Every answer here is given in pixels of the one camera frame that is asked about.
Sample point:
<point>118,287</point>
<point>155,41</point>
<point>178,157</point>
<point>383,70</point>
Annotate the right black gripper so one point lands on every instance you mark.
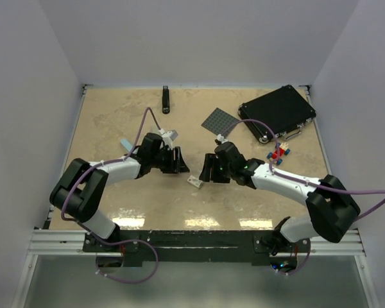
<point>211,161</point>

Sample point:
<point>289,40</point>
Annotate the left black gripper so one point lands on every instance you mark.
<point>176,166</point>

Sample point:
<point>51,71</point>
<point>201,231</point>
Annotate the light blue stapler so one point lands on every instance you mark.
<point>126,145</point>

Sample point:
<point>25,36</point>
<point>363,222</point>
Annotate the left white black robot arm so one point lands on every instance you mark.
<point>79,190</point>

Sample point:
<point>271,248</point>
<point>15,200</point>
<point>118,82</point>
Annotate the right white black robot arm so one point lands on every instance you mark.
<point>330,212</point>

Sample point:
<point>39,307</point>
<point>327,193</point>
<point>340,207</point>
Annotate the black stapler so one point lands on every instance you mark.
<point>165,100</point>

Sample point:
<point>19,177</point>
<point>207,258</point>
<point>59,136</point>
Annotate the grey lego baseplate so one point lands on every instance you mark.
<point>220,122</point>

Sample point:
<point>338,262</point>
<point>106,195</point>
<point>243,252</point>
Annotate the red blue lego car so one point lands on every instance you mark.
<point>276,156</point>

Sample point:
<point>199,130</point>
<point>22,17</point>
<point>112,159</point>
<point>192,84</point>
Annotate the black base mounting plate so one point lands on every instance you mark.
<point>259,248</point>

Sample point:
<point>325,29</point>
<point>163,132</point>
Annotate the black carrying case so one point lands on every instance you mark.
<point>284,113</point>

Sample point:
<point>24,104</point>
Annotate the aluminium front rail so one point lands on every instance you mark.
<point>70,242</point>

